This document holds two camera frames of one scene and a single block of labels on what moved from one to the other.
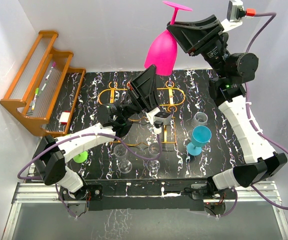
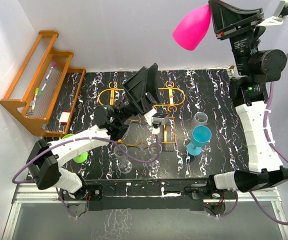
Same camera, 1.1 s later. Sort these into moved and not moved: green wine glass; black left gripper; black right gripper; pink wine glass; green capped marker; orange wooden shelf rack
Moved: pink wine glass; black right gripper
Not moved: black left gripper; green wine glass; orange wooden shelf rack; green capped marker
